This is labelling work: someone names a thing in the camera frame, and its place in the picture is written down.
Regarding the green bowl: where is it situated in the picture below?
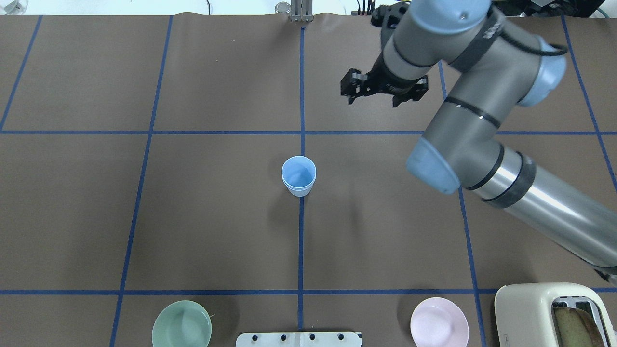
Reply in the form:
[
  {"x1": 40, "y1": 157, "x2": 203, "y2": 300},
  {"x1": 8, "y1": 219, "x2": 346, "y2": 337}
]
[{"x1": 151, "y1": 300, "x2": 213, "y2": 347}]

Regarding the bread slice in toaster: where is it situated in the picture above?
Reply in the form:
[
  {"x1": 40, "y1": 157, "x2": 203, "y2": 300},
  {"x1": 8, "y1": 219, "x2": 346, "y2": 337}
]
[{"x1": 553, "y1": 307, "x2": 604, "y2": 347}]

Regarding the cream toaster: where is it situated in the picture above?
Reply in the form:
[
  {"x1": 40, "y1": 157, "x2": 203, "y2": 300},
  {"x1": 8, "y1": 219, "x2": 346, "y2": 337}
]
[{"x1": 494, "y1": 282, "x2": 616, "y2": 347}]

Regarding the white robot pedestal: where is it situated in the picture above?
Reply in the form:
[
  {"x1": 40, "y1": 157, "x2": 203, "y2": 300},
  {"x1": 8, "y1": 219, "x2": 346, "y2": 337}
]
[{"x1": 235, "y1": 331, "x2": 363, "y2": 347}]

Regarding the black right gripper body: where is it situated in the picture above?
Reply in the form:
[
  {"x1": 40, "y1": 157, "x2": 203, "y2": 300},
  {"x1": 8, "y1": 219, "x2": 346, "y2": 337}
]
[{"x1": 340, "y1": 54, "x2": 429, "y2": 107}]

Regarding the aluminium frame post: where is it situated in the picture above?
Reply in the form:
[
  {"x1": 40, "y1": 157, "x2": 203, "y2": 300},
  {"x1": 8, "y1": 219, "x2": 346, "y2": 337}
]
[{"x1": 289, "y1": 0, "x2": 314, "y2": 23}]

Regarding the pink bowl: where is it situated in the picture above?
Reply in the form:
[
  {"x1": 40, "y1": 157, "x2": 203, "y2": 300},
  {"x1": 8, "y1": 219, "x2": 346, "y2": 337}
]
[{"x1": 409, "y1": 297, "x2": 469, "y2": 347}]

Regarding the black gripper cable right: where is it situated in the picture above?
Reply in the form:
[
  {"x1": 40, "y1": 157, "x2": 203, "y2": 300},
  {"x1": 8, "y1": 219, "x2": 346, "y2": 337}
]
[{"x1": 492, "y1": 14, "x2": 568, "y2": 57}]

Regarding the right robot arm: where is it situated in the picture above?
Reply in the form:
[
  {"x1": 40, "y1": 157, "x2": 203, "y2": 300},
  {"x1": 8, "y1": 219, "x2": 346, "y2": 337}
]
[{"x1": 340, "y1": 0, "x2": 616, "y2": 285}]

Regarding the blue cup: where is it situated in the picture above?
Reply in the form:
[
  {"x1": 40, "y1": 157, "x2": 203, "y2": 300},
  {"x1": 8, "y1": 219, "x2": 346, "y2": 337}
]
[
  {"x1": 281, "y1": 156, "x2": 317, "y2": 190},
  {"x1": 284, "y1": 181, "x2": 314, "y2": 197}
]

